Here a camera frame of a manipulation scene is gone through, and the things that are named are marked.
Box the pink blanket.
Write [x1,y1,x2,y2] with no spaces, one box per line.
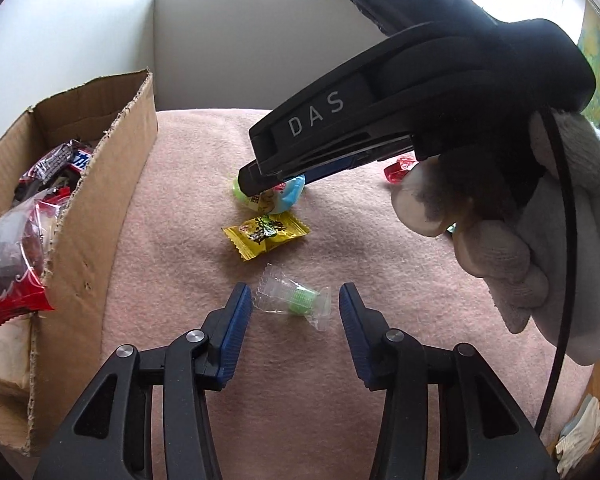
[100,107,600,480]

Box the brown cardboard box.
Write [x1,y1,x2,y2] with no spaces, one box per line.
[0,70,160,456]

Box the person's right hand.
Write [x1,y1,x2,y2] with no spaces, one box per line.
[392,109,600,367]

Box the yellow wrapped candy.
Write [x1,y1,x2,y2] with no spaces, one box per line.
[222,211,311,262]

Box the white cloth glove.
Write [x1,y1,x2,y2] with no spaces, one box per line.
[555,395,600,479]

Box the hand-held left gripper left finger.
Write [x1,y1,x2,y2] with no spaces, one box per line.
[32,282,254,480]

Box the clear red cake packet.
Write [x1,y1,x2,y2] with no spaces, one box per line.
[0,195,56,333]

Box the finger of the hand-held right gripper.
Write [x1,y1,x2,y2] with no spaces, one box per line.
[237,132,416,197]
[300,147,416,184]

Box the green round jelly cup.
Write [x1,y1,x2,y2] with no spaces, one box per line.
[232,172,307,216]

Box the brown chocolate bar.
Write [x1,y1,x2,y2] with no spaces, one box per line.
[19,141,97,186]

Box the clear green candy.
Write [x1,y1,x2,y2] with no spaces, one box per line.
[256,263,332,332]

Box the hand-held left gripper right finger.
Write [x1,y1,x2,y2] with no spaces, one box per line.
[339,283,561,480]

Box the red wrapped candy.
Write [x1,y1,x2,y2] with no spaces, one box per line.
[384,156,419,186]

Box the black cable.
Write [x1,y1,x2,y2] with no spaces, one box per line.
[532,107,579,438]

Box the white cabinet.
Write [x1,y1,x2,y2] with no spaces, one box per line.
[0,0,159,171]

